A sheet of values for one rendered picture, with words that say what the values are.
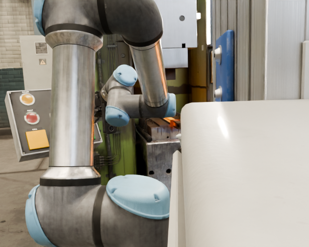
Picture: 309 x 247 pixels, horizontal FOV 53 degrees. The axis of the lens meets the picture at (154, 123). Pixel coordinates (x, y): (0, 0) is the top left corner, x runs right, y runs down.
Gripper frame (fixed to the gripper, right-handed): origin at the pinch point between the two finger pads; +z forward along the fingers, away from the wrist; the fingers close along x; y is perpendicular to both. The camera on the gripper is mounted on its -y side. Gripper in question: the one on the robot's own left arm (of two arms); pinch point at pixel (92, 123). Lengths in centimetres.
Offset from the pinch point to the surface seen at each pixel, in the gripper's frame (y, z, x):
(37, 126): 5.7, 10.3, 18.9
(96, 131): -0.2, 10.3, -5.5
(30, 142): -0.8, 9.6, 22.9
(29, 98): 18.1, 9.9, 19.2
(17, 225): -11, 192, 4
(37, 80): 286, 466, -130
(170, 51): 28, -10, -45
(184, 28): 36, -18, -52
